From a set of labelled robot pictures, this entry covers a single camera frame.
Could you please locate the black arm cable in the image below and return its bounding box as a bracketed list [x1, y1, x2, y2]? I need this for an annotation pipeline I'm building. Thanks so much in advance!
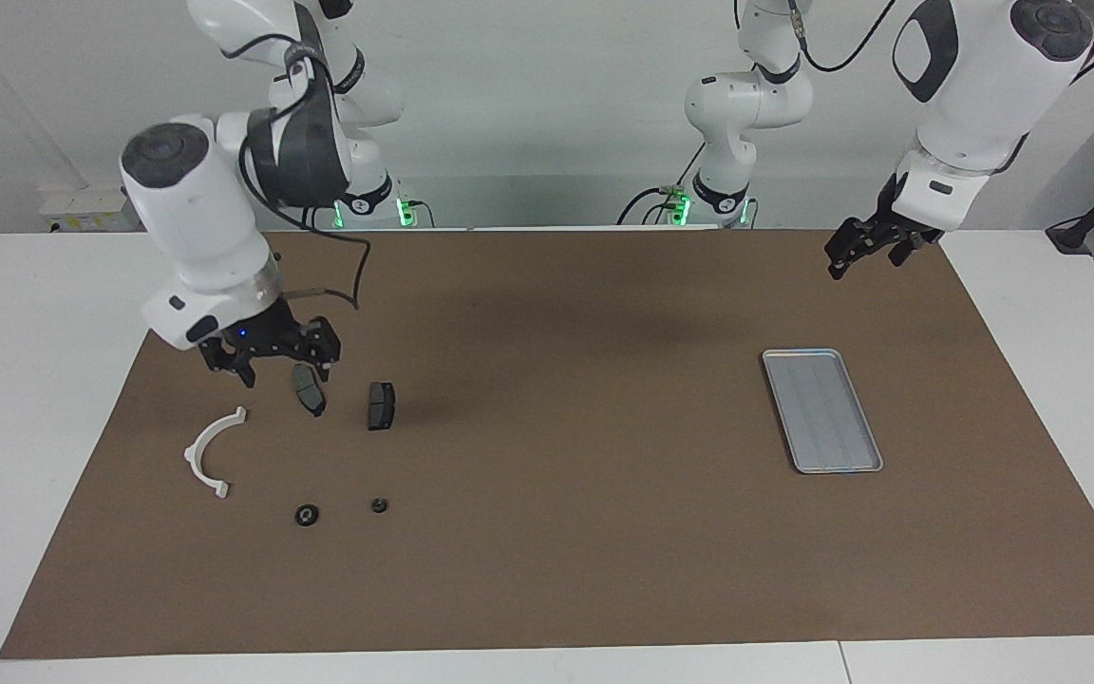
[735, 0, 899, 75]
[222, 33, 374, 312]

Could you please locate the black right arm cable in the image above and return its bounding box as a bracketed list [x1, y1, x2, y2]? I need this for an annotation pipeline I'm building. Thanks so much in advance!
[222, 33, 374, 312]

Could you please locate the brown table mat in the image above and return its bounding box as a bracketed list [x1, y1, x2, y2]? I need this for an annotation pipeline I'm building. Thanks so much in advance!
[0, 226, 1094, 660]

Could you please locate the silver metal tray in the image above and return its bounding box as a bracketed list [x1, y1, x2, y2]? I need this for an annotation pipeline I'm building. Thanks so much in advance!
[762, 348, 885, 475]

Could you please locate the black base cable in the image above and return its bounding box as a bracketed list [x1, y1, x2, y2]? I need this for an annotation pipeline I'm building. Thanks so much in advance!
[300, 185, 335, 231]
[616, 185, 692, 227]

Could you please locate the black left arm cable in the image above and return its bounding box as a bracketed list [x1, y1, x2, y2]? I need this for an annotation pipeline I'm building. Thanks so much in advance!
[735, 0, 899, 75]

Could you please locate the white curved plastic bracket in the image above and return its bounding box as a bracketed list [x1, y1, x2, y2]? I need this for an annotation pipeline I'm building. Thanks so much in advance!
[183, 406, 249, 500]

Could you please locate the white power strip box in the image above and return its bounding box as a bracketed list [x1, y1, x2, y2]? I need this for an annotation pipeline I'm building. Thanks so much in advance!
[39, 185, 138, 234]

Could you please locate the long dark brake pad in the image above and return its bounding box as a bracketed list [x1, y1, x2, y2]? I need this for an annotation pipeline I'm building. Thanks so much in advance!
[292, 365, 328, 418]

